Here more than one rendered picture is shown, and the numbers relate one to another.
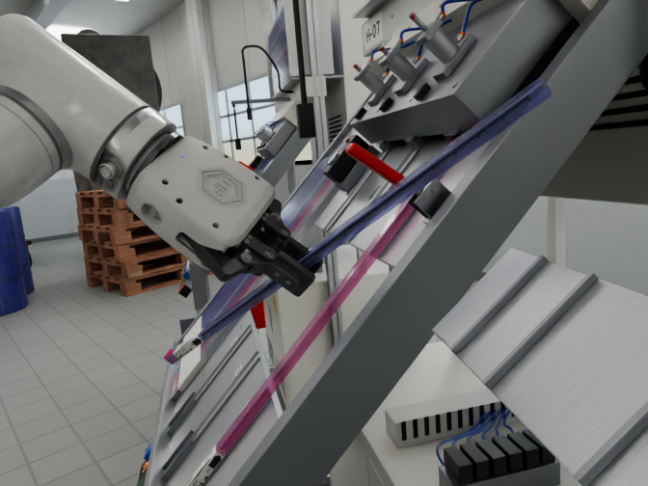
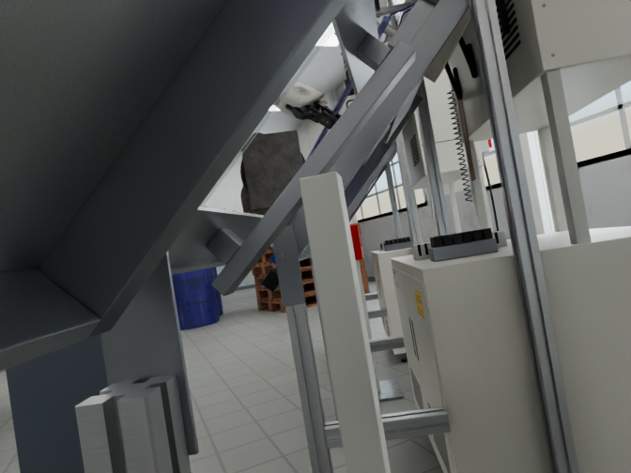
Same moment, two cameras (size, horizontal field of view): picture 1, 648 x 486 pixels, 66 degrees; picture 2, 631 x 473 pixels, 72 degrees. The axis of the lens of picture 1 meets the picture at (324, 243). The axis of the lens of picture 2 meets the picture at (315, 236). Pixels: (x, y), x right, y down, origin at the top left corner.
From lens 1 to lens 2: 0.70 m
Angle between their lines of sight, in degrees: 20
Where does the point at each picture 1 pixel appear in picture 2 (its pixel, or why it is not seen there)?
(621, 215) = not seen: outside the picture
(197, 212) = (291, 95)
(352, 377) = (350, 149)
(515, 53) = (413, 23)
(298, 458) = not seen: hidden behind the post
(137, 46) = (289, 138)
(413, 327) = (374, 129)
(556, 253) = (551, 178)
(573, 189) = not seen: hidden behind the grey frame
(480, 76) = (398, 35)
